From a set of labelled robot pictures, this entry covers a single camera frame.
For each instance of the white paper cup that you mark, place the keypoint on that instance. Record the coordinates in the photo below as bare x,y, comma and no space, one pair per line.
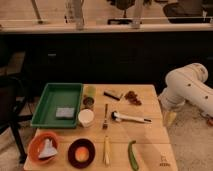
86,117

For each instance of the black office chair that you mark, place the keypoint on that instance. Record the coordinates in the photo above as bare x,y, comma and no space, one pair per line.
10,109

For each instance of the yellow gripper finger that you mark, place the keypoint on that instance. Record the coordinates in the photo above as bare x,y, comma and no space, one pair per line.
169,117

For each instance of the brown dried food pile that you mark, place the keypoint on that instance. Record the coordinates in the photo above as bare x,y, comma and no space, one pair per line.
131,96

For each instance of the orange plastic bowl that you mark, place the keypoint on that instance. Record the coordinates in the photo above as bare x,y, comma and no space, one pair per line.
37,144

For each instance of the dark brown bowl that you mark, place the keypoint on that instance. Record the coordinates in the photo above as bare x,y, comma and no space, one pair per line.
73,149

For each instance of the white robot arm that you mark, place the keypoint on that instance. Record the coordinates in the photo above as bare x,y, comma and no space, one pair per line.
186,84

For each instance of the orange-yellow apple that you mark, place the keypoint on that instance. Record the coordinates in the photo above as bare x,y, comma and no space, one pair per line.
81,154

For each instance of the green plastic tray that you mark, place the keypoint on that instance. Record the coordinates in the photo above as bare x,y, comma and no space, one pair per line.
54,96

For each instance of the small dark tin can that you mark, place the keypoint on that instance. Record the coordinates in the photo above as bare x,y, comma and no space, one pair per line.
88,102

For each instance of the white crumpled cloth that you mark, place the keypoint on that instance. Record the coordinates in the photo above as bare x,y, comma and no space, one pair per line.
48,151

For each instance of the green chili pepper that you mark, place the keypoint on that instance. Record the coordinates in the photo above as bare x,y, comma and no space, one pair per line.
131,156

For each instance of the grey sponge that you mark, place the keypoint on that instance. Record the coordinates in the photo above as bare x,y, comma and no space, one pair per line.
65,112

